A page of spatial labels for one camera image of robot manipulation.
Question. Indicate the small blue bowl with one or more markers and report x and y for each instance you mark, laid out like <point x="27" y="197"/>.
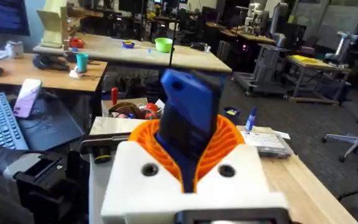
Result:
<point x="128" y="44"/>

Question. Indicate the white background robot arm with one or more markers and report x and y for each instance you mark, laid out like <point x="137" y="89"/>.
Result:
<point x="255" y="17"/>

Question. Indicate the white orange right gripper left finger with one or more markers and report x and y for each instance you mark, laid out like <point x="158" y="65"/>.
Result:
<point x="129" y="186"/>

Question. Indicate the grey background robot arm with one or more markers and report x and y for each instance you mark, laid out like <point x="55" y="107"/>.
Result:
<point x="279" y="25"/>

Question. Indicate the wooden desk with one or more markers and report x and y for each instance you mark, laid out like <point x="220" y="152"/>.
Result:
<point x="48" y="77"/>

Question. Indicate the white mug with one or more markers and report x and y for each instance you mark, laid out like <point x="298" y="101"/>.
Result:
<point x="15" y="49"/>

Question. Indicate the pale yellow foam stand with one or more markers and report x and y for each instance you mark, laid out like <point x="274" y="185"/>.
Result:
<point x="53" y="25"/>

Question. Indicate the pink phone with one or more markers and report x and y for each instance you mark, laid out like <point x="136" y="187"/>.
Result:
<point x="27" y="98"/>

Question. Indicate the thin black pole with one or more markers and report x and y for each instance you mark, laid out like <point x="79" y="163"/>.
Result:
<point x="173" y="31"/>

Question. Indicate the black headphones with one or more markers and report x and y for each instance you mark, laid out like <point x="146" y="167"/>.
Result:
<point x="48" y="62"/>

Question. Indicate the small table with yellow sheet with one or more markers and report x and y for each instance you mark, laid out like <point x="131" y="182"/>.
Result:
<point x="315" y="67"/>

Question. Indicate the dark blue round tub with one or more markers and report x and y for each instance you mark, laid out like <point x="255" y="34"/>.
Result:
<point x="232" y="114"/>

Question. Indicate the red bowl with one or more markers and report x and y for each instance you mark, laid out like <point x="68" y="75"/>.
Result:
<point x="77" y="43"/>

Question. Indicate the white orange right gripper right finger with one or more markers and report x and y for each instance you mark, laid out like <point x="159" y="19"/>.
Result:
<point x="241" y="183"/>

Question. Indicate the teal cup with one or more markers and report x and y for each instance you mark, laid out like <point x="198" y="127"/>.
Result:
<point x="82" y="62"/>

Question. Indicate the glue bottle with blue cap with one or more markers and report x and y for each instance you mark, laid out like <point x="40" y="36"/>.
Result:
<point x="250" y="119"/>

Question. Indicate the dark computer monitor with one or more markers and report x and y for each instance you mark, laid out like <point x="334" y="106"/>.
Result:
<point x="5" y="15"/>

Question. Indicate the long wooden table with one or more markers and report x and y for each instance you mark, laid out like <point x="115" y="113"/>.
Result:
<point x="191" y="60"/>

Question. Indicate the grey wheeled cart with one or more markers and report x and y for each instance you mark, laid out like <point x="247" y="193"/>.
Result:
<point x="266" y="71"/>

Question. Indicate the green bowl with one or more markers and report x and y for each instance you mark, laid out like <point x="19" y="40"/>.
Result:
<point x="163" y="45"/>

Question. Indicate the cardboard box of toys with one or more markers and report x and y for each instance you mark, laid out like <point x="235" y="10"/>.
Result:
<point x="129" y="109"/>

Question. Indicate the clear plastic parts box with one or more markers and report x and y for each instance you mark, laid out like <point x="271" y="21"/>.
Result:
<point x="266" y="143"/>

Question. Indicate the blue electric screwdriver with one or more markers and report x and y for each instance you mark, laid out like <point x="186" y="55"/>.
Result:
<point x="190" y="112"/>

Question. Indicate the office chair base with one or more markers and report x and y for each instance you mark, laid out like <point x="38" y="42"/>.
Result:
<point x="353" y="143"/>

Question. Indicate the pale blue background robot arm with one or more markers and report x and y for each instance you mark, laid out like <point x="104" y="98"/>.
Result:
<point x="342" y="45"/>

